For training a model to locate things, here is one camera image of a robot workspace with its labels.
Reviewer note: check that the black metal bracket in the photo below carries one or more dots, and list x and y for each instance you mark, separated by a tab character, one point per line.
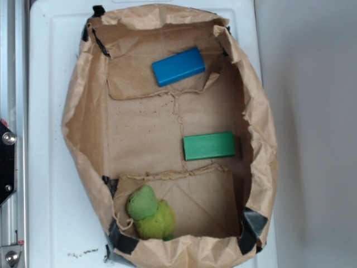
8	162

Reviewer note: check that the green rectangular block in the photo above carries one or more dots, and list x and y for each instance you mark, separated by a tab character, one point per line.
208	146

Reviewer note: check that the aluminium frame rail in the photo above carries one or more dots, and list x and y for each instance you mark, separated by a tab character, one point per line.
13	110

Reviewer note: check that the brown paper bag tray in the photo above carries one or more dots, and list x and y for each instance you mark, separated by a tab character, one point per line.
124	131

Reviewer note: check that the green plush toy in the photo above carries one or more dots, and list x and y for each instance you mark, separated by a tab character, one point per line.
152	218

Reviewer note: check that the blue rectangular block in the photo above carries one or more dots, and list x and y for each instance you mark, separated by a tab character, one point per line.
178	67

